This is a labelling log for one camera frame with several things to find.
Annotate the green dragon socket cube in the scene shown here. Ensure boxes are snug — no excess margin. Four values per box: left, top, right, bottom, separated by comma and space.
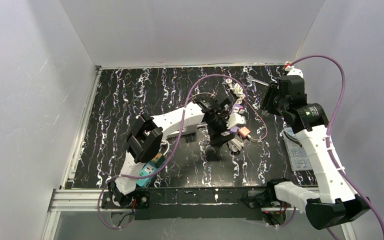
150, 152, 166, 168

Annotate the teal power strip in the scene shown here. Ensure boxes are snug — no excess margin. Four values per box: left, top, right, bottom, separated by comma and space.
136, 162, 161, 188

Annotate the purple power strip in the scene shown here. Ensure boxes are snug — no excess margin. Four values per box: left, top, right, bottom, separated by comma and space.
229, 103, 245, 134

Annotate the white power strip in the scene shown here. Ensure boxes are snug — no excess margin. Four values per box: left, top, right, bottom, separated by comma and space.
166, 123, 207, 139

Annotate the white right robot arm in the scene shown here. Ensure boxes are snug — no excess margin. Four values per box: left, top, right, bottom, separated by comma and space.
262, 75, 370, 230

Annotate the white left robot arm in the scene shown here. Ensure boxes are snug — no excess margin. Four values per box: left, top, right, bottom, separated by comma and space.
107, 97, 245, 208

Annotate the silver wrench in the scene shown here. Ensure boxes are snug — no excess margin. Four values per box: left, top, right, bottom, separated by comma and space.
246, 75, 269, 86

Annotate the clear plastic parts box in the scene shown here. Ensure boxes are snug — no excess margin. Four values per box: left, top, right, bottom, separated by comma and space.
281, 127, 313, 171

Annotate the white cable of purple strip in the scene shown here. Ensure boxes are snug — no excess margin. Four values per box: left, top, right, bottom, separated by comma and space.
226, 137, 245, 153

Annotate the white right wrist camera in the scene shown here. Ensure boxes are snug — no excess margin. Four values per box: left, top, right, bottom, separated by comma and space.
283, 61, 304, 78

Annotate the thin pink charging cable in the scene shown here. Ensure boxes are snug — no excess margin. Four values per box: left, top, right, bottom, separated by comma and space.
191, 92, 269, 143

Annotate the white coiled cable at back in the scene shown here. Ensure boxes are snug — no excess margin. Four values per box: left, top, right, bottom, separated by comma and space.
225, 78, 249, 107

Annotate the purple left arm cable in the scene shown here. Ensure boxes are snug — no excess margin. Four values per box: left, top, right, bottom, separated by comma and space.
97, 74, 249, 231

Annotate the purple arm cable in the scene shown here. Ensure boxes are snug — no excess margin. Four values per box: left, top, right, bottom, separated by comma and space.
97, 74, 249, 231
286, 54, 384, 240

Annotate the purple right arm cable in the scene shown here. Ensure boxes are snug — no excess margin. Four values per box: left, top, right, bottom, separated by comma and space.
286, 54, 384, 240

